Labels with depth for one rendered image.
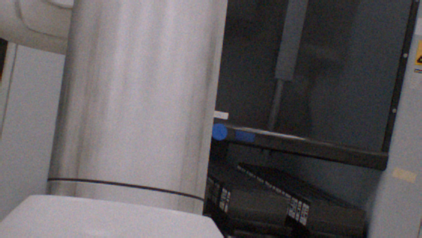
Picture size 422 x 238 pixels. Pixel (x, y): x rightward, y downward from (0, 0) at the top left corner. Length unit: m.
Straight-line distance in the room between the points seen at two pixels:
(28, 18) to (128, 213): 0.57
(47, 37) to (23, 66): 0.55
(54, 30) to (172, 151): 0.54
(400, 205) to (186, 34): 1.28
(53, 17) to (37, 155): 0.62
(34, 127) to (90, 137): 1.09
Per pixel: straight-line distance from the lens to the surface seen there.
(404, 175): 1.80
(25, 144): 1.64
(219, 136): 1.64
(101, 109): 0.55
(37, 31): 1.08
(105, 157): 0.54
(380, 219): 1.80
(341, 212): 1.75
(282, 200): 1.71
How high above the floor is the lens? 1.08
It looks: 3 degrees down
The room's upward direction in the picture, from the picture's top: 11 degrees clockwise
